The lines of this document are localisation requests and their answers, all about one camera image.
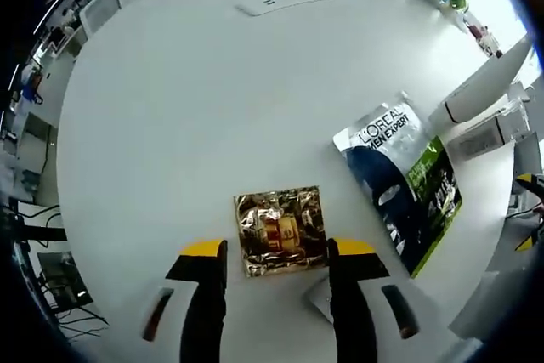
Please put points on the small white skincare bottle red label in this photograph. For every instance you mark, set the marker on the small white skincare bottle red label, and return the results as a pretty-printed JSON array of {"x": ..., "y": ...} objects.
[{"x": 474, "y": 26}]

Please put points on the gold foil skincare sachet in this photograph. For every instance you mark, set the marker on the gold foil skincare sachet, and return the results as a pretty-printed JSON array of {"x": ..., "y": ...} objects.
[{"x": 276, "y": 231}]

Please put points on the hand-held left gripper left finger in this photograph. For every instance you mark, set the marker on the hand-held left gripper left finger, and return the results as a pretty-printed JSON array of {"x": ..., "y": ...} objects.
[{"x": 204, "y": 307}]

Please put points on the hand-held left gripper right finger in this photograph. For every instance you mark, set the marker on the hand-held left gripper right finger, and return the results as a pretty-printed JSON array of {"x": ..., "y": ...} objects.
[{"x": 353, "y": 307}]

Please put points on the white skincare pump bottle red collar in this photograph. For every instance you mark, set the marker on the white skincare pump bottle red collar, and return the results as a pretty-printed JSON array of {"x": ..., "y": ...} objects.
[{"x": 491, "y": 46}]

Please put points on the white skincare tube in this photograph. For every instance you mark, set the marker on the white skincare tube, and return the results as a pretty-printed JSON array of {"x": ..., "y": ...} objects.
[{"x": 480, "y": 82}]

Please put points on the silver blue skincare sachet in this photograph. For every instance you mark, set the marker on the silver blue skincare sachet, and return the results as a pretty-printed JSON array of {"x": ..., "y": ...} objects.
[{"x": 374, "y": 167}]

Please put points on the white mesh office chair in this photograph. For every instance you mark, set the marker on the white mesh office chair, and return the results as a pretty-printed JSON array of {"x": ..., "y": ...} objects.
[{"x": 100, "y": 8}]

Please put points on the green black skincare sachet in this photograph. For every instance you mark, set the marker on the green black skincare sachet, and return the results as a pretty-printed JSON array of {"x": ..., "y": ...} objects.
[{"x": 438, "y": 193}]

